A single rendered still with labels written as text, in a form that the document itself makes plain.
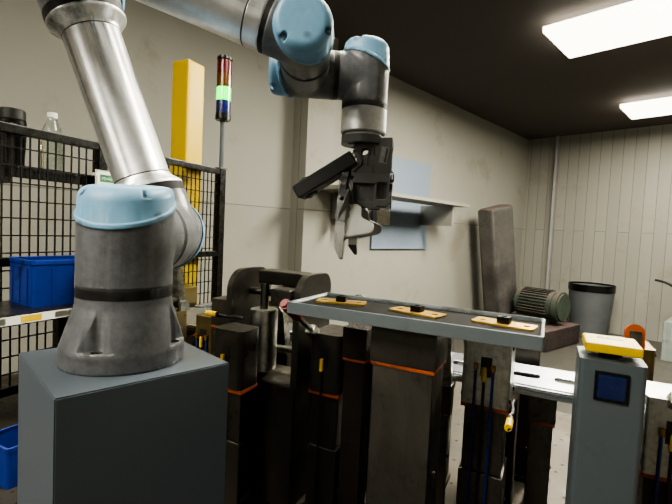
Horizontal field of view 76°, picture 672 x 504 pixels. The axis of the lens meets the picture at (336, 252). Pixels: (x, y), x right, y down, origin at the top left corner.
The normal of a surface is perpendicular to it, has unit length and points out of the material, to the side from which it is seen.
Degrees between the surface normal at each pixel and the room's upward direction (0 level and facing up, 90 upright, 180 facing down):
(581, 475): 90
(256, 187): 90
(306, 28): 90
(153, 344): 72
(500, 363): 90
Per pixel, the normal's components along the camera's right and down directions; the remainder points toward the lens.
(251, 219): 0.70, 0.07
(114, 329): 0.32, -0.24
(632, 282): -0.71, 0.00
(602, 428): -0.44, 0.03
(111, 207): 0.15, 0.01
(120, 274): 0.36, 0.07
